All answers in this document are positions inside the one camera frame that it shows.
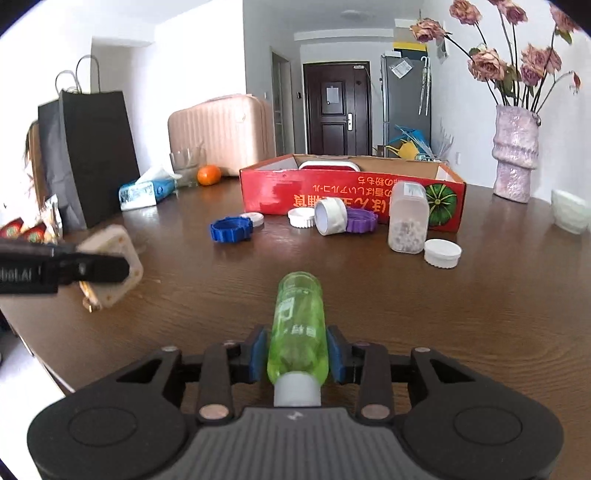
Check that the wall picture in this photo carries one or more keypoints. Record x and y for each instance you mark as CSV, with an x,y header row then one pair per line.
x,y
442,49

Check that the clear plastic jar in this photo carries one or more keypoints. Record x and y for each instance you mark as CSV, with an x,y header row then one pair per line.
x,y
409,218

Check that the blue yellow toy pile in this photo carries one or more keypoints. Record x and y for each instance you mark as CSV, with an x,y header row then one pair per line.
x,y
412,145

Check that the green plastic bottle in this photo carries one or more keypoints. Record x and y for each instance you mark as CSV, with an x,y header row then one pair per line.
x,y
298,362

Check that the dark brown entrance door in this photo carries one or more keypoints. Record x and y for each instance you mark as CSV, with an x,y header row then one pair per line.
x,y
338,107

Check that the orange fruit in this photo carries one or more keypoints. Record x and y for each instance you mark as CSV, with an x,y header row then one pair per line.
x,y
208,175

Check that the pale green bowl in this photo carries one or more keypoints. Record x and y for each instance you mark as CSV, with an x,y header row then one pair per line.
x,y
570,212

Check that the clear glass cup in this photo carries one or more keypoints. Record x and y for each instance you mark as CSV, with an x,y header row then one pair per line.
x,y
185,164

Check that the grey refrigerator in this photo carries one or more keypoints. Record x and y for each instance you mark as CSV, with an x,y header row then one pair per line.
x,y
406,90

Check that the pink textured vase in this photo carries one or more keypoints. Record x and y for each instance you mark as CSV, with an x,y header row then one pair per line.
x,y
516,150

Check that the white jar lid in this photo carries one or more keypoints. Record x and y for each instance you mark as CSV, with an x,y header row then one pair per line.
x,y
442,253

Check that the black paper bag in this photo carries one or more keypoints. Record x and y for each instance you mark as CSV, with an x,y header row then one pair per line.
x,y
87,153

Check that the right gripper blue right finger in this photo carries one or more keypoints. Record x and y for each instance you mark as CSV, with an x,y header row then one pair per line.
x,y
340,354

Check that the purple gear lid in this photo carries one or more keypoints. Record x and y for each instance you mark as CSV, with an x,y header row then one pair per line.
x,y
361,221

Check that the ceiling lamp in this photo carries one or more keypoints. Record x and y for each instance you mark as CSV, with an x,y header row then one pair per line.
x,y
354,15

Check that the small beige cube box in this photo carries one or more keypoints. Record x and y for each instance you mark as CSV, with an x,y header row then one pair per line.
x,y
110,269

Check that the red cardboard box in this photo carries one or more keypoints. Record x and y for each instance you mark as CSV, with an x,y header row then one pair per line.
x,y
274,186

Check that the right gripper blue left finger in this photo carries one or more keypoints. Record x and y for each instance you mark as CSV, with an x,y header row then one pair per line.
x,y
258,354

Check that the blue tissue pack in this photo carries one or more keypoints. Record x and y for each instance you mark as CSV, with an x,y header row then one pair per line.
x,y
148,190

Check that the white ridged cap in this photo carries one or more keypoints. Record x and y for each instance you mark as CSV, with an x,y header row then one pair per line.
x,y
301,217

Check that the pink suitcase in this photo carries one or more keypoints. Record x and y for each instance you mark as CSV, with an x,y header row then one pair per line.
x,y
231,132

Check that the yellow box on fridge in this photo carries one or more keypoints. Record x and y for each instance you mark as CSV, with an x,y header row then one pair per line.
x,y
410,46

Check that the small white round device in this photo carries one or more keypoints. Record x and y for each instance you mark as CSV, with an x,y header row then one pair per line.
x,y
256,218

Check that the blue gear lid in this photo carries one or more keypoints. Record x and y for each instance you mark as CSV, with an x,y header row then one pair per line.
x,y
231,230

